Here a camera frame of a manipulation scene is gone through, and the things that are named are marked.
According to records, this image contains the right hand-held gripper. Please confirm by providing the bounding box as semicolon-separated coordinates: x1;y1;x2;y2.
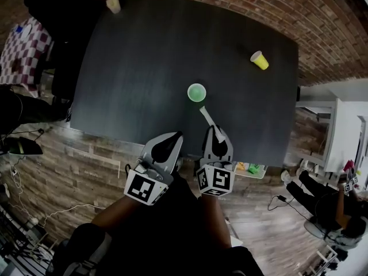
195;125;236;197

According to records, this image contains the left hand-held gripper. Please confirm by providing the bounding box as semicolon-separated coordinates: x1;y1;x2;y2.
124;131;185;207

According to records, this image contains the green cup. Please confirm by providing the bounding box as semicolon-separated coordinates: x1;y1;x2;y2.
186;82;207;103

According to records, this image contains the person's left forearm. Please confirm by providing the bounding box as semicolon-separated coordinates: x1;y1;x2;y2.
91;195;139;233

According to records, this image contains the person's right forearm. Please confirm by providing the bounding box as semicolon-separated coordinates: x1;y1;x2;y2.
201;192;233;250

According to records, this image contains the yellow cup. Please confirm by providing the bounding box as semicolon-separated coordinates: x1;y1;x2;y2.
249;50;270;71

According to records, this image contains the white basket with green items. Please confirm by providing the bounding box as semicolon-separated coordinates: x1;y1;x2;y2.
233;162;269;181

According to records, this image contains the dark table with white legs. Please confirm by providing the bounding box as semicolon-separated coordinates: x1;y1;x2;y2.
69;0;300;169

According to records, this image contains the person's black clothing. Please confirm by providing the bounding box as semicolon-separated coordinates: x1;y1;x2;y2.
48;170;257;276

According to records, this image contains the white grey box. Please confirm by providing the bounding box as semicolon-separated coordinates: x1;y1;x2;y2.
224;216;244;247

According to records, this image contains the black grey bag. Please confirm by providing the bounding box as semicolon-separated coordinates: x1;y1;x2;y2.
45;222;113;276

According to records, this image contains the white desk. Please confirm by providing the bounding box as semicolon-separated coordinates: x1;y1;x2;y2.
296;81;368;175

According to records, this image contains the grey chair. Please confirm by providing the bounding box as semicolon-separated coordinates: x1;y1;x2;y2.
304;219;363;248

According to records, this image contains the black oval board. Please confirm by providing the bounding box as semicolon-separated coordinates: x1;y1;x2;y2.
5;136;44;156

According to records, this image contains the light wooden rack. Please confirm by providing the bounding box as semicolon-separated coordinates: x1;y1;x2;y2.
0;205;59;270
301;244;339;276

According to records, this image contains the black office chair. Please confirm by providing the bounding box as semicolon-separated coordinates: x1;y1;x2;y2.
24;0;102;101

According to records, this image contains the checkered cloth table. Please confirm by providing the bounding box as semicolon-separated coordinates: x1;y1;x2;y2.
0;17;55;92

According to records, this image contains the black cable with adapter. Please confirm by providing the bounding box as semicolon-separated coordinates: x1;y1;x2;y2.
268;194;317;221

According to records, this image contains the white cable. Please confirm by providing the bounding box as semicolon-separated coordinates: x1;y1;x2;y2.
10;164;108;227

